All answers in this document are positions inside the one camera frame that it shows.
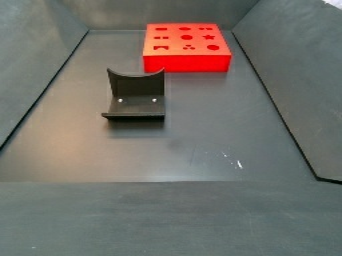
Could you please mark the black curved holder bracket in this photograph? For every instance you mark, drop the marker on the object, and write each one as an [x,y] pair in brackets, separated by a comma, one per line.
[137,89]

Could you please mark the red shape sorter block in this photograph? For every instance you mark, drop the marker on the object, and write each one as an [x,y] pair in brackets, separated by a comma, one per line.
[186,47]

